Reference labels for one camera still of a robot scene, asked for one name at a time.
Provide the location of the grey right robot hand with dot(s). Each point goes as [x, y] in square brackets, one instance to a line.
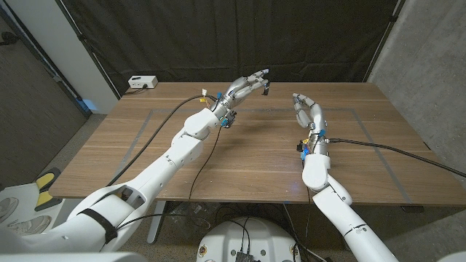
[317, 120]

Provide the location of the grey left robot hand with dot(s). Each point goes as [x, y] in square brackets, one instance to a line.
[236, 91]

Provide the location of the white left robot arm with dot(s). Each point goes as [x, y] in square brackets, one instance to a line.
[153, 174]

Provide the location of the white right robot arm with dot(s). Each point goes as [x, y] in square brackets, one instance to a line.
[338, 214]

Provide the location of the white power strip box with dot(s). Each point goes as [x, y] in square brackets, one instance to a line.
[142, 82]

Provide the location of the black backdrop curtain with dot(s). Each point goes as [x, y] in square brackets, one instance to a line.
[236, 36]

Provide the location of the black backdrop stand pole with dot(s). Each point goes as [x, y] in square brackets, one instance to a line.
[88, 49]
[384, 40]

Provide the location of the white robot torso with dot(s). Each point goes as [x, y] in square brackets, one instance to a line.
[269, 240]

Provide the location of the clear plastic bag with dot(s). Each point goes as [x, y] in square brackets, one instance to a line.
[189, 218]

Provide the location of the black torso device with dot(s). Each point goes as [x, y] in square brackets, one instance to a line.
[244, 257]

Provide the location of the white table leg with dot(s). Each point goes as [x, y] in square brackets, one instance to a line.
[156, 225]

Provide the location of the yellow and black floor tool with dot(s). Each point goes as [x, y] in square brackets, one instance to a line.
[45, 198]

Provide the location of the white floor board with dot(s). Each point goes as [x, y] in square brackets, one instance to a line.
[25, 193]

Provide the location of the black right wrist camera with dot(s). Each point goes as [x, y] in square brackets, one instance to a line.
[299, 147]

